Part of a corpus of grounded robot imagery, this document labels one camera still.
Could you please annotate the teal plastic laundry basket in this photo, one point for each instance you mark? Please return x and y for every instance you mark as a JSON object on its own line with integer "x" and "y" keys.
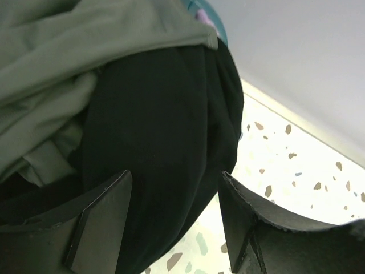
{"x": 193, "y": 5}

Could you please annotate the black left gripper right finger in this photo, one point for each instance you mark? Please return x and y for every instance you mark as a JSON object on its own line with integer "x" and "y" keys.
{"x": 262, "y": 237}

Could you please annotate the grey green t shirt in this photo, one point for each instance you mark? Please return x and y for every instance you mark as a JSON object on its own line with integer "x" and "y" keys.
{"x": 50, "y": 53}

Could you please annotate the black t shirt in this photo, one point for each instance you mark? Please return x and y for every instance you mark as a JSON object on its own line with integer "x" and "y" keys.
{"x": 172, "y": 118}

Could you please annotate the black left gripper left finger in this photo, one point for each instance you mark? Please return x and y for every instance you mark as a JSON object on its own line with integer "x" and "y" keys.
{"x": 45, "y": 232}

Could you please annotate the purple garment in basket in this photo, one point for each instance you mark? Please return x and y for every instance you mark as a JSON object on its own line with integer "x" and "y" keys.
{"x": 202, "y": 16}

